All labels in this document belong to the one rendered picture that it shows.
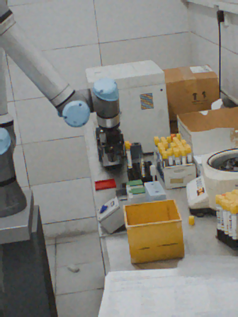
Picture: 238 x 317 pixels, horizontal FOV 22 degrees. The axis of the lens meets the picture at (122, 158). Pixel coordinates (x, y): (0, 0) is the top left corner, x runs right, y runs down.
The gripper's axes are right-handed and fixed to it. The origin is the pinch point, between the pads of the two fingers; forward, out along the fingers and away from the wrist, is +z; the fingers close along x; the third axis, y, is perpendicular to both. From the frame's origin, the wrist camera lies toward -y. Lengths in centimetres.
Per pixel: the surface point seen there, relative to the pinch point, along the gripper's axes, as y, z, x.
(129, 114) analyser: -16.5, -3.2, 8.7
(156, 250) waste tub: 61, -33, 4
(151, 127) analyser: -13.6, 1.9, 16.1
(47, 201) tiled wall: -91, 131, -35
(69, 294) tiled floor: -17, 116, -27
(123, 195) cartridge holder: 25.9, -11.0, 0.7
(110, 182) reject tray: 12.3, -1.8, -2.0
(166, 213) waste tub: 49, -30, 9
